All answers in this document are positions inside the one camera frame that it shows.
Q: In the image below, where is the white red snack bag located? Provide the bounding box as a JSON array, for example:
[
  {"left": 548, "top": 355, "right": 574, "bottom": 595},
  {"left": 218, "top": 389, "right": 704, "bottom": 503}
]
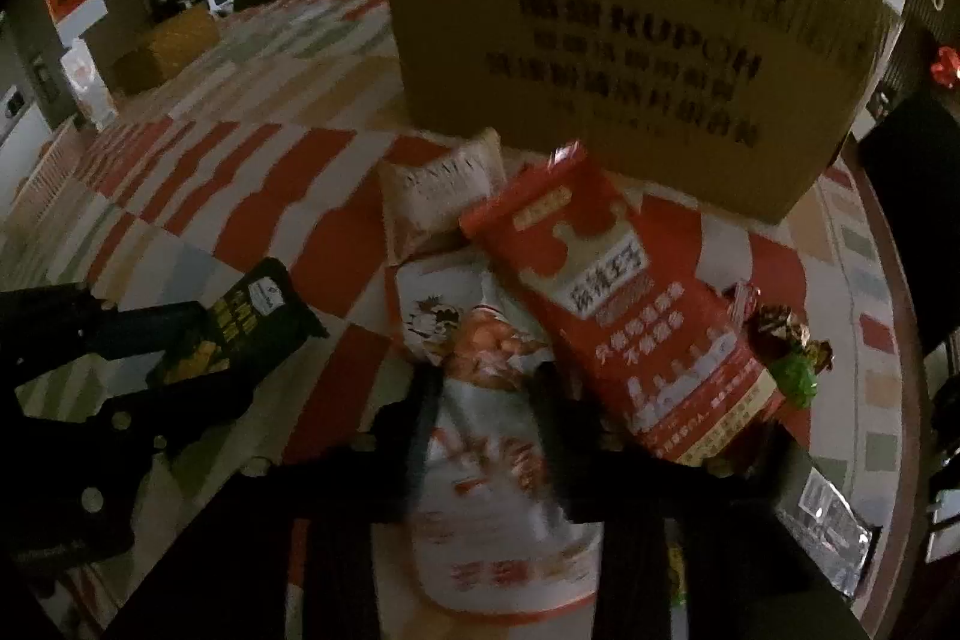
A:
[{"left": 395, "top": 248, "right": 602, "bottom": 624}]

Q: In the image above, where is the red spicy snack bag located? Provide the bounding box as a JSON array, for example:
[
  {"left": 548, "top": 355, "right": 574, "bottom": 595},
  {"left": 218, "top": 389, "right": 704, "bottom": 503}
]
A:
[{"left": 459, "top": 143, "right": 782, "bottom": 466}]

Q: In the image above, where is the black yellow snack packet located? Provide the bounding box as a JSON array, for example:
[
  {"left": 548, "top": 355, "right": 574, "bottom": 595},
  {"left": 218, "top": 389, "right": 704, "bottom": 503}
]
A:
[{"left": 146, "top": 259, "right": 329, "bottom": 386}]

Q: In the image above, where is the brown green wrapped candy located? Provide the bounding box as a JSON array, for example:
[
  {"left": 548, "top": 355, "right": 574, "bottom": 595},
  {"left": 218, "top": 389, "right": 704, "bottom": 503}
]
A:
[{"left": 722, "top": 281, "right": 835, "bottom": 409}]

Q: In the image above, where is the silver foil snack packet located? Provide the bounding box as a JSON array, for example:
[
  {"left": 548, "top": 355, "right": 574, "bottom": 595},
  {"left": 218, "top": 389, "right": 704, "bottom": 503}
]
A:
[{"left": 775, "top": 464, "right": 878, "bottom": 601}]

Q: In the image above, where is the white orange carton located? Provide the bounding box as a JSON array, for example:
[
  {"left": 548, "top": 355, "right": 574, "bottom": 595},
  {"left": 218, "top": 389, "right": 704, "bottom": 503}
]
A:
[{"left": 60, "top": 37, "right": 119, "bottom": 131}]

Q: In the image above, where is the striped checkered tablecloth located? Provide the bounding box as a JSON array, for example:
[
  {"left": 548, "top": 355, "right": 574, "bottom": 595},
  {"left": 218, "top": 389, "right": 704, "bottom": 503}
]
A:
[{"left": 2, "top": 0, "right": 924, "bottom": 638}]

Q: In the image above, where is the white pillow snack pack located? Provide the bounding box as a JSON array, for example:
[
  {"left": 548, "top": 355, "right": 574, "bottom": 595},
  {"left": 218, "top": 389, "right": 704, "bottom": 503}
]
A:
[{"left": 377, "top": 128, "right": 506, "bottom": 265}]

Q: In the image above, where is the small brown cardboard box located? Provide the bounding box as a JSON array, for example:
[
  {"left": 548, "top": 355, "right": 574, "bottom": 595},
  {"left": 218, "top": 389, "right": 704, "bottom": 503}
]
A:
[{"left": 112, "top": 7, "right": 220, "bottom": 96}]

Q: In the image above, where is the large cardboard box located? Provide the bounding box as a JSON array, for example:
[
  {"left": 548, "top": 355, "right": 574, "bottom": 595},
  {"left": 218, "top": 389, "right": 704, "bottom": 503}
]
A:
[{"left": 389, "top": 0, "right": 901, "bottom": 223}]

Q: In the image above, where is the black chair right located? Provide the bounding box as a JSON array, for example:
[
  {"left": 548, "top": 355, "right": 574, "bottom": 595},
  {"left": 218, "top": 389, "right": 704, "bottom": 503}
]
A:
[{"left": 857, "top": 91, "right": 958, "bottom": 353}]

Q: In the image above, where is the red bow decoration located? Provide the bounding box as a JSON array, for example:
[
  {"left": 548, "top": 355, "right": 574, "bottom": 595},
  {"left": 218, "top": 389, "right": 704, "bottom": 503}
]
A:
[{"left": 929, "top": 46, "right": 960, "bottom": 91}]

